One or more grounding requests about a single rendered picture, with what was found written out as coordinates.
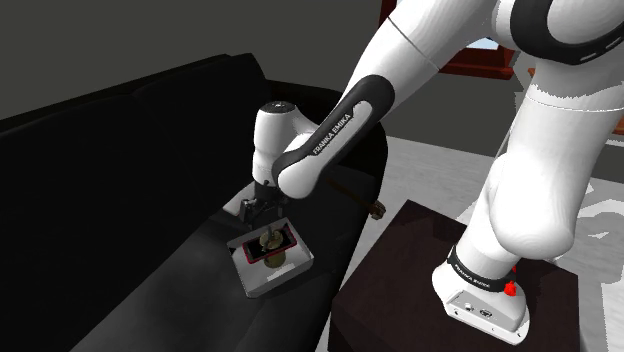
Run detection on red-edged black phone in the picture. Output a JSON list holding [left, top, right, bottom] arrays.
[[241, 227, 299, 266]]

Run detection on olive brass vase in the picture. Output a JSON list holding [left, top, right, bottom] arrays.
[[258, 227, 290, 270]]

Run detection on grey square tray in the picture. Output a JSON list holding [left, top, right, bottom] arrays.
[[225, 216, 316, 300]]

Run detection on brown wooden stick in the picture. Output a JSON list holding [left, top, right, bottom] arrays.
[[324, 177, 388, 221]]

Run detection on black sofa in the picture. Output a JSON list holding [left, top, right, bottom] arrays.
[[0, 52, 390, 352]]

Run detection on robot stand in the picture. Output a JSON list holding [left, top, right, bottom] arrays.
[[327, 198, 582, 352]]

